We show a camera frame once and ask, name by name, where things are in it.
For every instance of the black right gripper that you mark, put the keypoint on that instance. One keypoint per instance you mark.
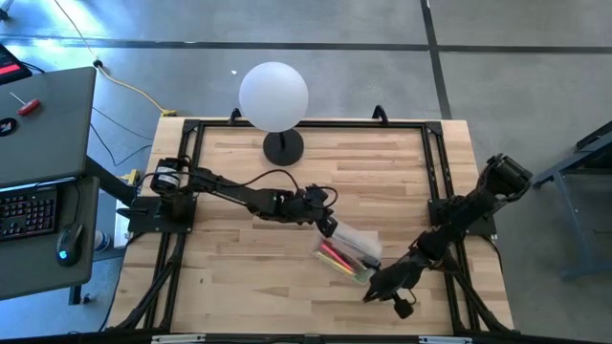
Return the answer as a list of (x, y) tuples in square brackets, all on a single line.
[(399, 279)]

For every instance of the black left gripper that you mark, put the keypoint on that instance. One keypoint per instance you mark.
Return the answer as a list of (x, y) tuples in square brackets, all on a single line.
[(306, 205)]

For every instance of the green crayon yellow-green label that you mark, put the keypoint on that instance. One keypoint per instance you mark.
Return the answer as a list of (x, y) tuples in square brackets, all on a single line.
[(364, 276)]

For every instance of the black pen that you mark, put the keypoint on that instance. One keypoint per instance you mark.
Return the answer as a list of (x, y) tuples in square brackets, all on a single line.
[(372, 261)]

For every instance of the clear plastic supply box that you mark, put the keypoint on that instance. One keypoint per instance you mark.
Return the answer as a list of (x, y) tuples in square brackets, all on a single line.
[(358, 239)]

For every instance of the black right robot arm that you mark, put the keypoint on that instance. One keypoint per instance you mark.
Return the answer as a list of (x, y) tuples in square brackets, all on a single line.
[(468, 210)]

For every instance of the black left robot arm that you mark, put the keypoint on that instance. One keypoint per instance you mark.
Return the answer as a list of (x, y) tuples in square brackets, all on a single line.
[(225, 186)]

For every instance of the white box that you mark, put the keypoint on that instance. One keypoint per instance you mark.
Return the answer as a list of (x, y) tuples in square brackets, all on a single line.
[(119, 239)]

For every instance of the white label strip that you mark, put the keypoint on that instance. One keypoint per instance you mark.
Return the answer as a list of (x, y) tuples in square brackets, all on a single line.
[(177, 338), (444, 339)]

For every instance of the black equipment top right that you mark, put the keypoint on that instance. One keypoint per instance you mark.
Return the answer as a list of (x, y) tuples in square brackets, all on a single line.
[(358, 123)]

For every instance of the white globe lamp black stand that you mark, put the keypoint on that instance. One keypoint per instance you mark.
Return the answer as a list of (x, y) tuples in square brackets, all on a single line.
[(273, 95)]

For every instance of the yellow power plug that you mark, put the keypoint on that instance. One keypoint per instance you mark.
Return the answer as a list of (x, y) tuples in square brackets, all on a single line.
[(131, 177)]

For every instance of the blue-grey metal bench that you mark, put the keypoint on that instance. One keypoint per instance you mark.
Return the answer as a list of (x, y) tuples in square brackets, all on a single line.
[(559, 174)]

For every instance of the black computer mouse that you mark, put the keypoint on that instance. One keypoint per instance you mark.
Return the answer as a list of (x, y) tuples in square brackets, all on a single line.
[(69, 246)]

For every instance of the grey office desk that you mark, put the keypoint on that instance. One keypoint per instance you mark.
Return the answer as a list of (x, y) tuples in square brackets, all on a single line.
[(48, 134)]

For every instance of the black backlit keyboard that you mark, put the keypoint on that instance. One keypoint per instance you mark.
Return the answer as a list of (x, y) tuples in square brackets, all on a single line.
[(28, 212)]

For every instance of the black round puck red logo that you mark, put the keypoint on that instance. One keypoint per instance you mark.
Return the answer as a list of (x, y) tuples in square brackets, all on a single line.
[(7, 127)]

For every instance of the black computer monitor red bar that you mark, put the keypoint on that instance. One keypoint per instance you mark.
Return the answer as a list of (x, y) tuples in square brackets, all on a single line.
[(12, 69)]

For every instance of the black frame hook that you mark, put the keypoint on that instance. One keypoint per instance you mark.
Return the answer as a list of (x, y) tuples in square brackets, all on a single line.
[(234, 116), (382, 113)]

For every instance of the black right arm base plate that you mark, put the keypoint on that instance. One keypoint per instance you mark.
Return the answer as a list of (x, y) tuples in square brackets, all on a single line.
[(485, 227)]

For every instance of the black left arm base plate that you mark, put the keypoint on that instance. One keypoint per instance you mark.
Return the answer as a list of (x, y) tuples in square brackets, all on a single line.
[(138, 217)]

